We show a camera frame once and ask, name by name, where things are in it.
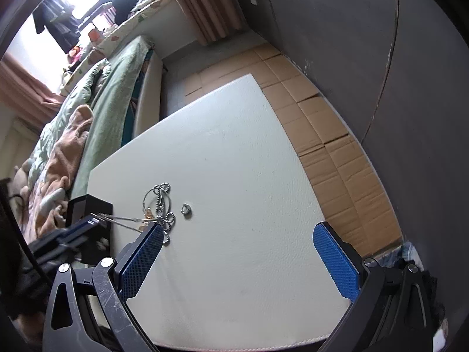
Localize black bag on sill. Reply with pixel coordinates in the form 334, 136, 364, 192
111, 0, 138, 26

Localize pink curtain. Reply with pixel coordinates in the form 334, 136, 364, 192
1, 53, 64, 130
176, 0, 247, 46

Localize light green floral quilt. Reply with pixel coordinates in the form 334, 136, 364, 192
28, 59, 111, 189

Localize orange item on sill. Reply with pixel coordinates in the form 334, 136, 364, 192
88, 29, 104, 46

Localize beige plush toy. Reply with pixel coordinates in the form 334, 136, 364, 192
10, 158, 33, 207

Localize right pink curtain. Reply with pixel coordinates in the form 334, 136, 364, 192
176, 0, 247, 46

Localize flattened cardboard on floor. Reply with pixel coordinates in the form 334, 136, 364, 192
183, 43, 402, 256

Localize pink toy on sill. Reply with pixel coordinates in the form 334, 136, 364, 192
67, 46, 83, 65

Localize black jewelry box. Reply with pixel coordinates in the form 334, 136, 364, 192
64, 194, 113, 265

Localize cream bed headboard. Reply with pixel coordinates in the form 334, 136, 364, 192
1, 119, 39, 179

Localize floral window seat cushion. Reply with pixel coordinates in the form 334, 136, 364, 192
60, 0, 172, 98

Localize pink fleece blanket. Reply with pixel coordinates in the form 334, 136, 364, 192
21, 104, 93, 244

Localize white square table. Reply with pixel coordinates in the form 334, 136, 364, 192
87, 75, 349, 351

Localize left pink curtain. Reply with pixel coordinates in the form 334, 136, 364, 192
1, 53, 64, 130

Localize bed with green sheet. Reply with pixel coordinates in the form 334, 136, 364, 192
21, 34, 164, 206

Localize silver ball chain necklace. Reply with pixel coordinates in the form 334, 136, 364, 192
152, 181, 177, 247

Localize hanging dark clothes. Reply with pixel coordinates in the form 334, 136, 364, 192
33, 0, 80, 53

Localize dark grey wardrobe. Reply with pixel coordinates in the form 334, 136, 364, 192
222, 0, 469, 338

